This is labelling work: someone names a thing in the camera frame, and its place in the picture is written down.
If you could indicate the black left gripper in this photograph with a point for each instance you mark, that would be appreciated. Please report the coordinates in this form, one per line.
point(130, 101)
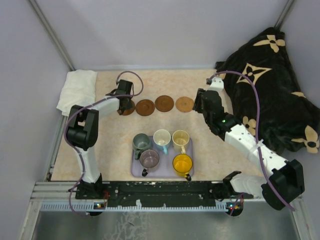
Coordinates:
point(128, 106)

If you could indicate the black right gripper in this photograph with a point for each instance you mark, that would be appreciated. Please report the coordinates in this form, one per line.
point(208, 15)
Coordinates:
point(198, 100)

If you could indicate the dark wooden coaster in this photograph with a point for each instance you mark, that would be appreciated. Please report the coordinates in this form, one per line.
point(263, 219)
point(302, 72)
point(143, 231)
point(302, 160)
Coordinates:
point(128, 111)
point(164, 103)

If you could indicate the woven rattan coaster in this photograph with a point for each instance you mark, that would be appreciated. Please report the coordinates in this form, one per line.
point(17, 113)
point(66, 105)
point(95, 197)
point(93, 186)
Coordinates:
point(184, 104)

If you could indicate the brown wooden coaster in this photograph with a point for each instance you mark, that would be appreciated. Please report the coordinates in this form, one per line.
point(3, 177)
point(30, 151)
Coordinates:
point(145, 107)

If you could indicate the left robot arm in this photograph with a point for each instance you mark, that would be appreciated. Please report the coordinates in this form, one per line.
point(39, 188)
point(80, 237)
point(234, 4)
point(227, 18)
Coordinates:
point(82, 128)

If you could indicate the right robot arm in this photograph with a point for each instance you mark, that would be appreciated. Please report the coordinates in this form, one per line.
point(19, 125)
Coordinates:
point(282, 180)

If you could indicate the cream mug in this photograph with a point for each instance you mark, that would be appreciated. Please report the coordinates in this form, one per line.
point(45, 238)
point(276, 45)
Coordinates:
point(180, 140)

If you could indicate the white folded cloth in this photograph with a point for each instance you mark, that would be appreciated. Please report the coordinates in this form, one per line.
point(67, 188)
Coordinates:
point(79, 89)

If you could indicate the black floral blanket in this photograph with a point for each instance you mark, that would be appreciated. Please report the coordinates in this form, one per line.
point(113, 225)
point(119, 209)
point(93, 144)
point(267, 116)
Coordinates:
point(266, 97)

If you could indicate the grey-green mug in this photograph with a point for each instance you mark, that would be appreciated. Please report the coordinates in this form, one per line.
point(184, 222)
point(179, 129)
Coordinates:
point(140, 143)

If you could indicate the yellow mug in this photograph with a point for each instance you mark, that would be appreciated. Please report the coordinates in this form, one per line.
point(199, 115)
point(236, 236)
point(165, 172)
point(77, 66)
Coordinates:
point(182, 165)

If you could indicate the purple mug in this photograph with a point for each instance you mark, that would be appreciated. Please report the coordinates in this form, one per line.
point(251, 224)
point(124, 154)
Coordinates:
point(149, 160)

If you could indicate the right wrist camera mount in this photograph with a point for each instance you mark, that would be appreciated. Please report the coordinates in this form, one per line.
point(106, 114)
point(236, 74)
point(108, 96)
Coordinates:
point(215, 84)

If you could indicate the white mug blue handle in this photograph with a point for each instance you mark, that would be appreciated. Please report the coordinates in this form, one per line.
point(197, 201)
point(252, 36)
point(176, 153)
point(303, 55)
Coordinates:
point(162, 139)

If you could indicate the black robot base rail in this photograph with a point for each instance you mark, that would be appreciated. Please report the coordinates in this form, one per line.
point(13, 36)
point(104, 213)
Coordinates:
point(157, 193)

